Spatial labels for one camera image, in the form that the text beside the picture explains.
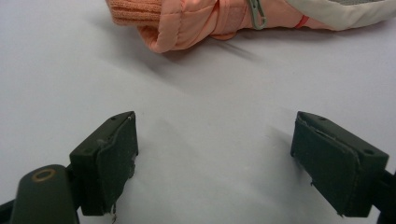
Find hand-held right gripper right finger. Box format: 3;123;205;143
290;110;390;218

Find peach pink padded glove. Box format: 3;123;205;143
105;0;396;54

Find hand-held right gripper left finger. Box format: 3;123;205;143
68;110;139;217

